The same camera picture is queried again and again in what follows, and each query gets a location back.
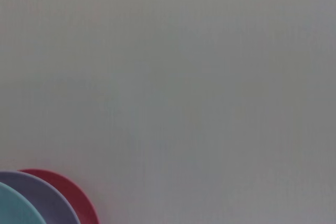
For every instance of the red plastic plate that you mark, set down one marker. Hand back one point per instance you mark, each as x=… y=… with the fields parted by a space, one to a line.
x=76 y=195

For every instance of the purple plastic plate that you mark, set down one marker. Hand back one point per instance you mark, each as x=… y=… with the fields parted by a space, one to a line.
x=44 y=195

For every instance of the teal plastic plate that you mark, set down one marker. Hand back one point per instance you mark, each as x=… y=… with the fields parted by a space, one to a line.
x=15 y=208

